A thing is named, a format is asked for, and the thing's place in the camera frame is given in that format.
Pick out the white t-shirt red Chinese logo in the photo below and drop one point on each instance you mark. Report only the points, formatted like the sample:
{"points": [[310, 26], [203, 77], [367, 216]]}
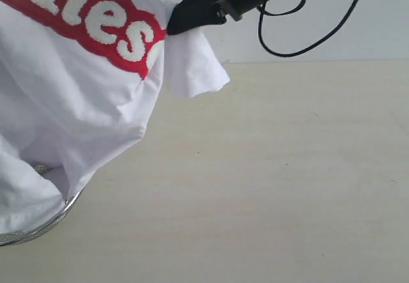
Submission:
{"points": [[79, 81]]}

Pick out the metal wire mesh basket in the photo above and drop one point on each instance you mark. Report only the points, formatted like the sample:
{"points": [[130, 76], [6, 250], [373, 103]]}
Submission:
{"points": [[48, 222]]}

